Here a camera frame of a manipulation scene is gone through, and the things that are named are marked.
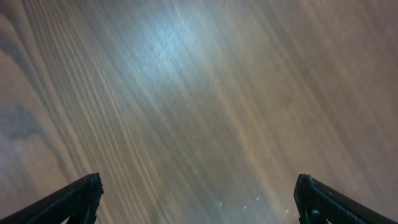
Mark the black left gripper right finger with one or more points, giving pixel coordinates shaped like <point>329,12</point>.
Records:
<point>319,203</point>

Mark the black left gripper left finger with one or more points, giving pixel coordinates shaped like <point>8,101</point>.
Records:
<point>75,203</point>

